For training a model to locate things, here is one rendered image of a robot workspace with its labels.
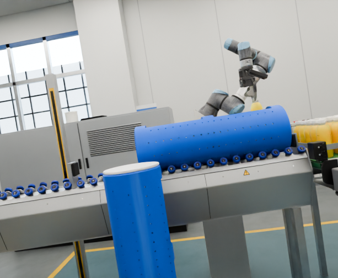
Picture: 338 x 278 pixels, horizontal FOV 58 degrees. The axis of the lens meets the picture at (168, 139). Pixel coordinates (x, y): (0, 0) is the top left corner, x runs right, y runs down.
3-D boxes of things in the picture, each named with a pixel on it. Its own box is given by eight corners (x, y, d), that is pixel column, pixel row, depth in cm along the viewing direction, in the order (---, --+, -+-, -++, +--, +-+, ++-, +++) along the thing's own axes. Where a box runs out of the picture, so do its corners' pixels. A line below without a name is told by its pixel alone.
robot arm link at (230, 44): (250, 46, 239) (227, 32, 197) (262, 52, 234) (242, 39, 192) (242, 60, 242) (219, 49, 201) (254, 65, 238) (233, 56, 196)
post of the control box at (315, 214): (320, 273, 216) (300, 135, 213) (325, 273, 216) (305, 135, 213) (322, 276, 212) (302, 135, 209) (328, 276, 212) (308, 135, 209)
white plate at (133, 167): (139, 170, 130) (139, 172, 130) (168, 159, 155) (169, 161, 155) (90, 174, 143) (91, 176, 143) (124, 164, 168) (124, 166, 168)
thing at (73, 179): (75, 186, 188) (71, 161, 187) (82, 185, 188) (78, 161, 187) (70, 190, 178) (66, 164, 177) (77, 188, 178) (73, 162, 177)
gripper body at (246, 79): (240, 89, 191) (237, 69, 190) (253, 86, 191) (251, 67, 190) (243, 87, 183) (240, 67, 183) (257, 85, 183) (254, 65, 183)
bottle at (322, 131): (326, 155, 174) (321, 123, 173) (336, 155, 167) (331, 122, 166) (316, 156, 171) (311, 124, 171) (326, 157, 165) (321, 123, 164)
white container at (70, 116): (69, 124, 385) (67, 113, 385) (81, 122, 384) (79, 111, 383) (63, 124, 369) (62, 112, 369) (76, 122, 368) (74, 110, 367)
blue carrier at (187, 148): (144, 171, 196) (137, 128, 196) (277, 150, 196) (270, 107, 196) (139, 176, 168) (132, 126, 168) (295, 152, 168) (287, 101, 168)
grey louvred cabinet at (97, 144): (35, 237, 417) (17, 133, 413) (188, 218, 395) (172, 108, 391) (10, 254, 364) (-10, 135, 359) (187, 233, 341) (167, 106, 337)
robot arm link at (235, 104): (220, 111, 234) (261, 55, 237) (236, 121, 228) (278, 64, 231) (218, 106, 223) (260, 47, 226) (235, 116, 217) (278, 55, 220)
